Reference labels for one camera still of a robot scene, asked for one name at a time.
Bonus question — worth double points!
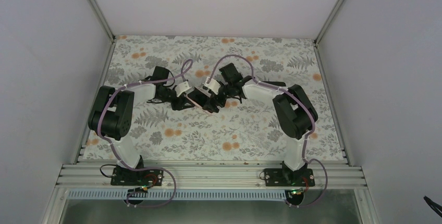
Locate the pink phone case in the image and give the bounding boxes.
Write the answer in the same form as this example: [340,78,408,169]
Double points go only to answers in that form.
[186,95,212,115]

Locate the black smartphone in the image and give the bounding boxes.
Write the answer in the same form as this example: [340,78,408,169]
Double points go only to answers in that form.
[187,88,209,106]

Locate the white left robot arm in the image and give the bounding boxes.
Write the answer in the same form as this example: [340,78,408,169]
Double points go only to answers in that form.
[88,66,194,185]

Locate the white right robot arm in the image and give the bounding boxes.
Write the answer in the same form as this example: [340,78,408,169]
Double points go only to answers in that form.
[203,63,318,186]

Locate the floral patterned table mat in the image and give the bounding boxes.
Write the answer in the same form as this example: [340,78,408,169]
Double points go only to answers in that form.
[82,35,346,163]

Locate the black object at corner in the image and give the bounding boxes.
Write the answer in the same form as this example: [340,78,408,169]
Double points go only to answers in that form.
[423,196,442,217]

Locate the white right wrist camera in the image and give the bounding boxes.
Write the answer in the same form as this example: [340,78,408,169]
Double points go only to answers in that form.
[203,77,221,95]

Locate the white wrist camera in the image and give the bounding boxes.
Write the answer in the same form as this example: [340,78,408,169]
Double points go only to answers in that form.
[174,81,193,97]
[203,77,221,95]

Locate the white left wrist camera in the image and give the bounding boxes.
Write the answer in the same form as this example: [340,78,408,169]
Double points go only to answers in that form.
[174,81,193,97]

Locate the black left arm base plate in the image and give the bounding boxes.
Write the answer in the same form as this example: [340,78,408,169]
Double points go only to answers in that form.
[110,166,164,186]

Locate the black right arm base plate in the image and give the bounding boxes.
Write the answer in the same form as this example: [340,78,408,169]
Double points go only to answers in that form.
[260,168,316,187]

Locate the slotted grey cable duct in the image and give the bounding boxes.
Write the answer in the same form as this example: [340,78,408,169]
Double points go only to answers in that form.
[67,189,286,201]

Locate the aluminium rail base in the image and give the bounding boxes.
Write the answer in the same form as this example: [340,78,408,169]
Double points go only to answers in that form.
[56,161,367,190]

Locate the left aluminium frame post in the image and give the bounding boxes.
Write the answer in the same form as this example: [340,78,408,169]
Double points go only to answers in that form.
[88,0,115,42]

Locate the aluminium corner frame post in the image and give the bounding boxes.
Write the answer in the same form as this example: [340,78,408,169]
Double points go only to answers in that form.
[314,0,346,47]

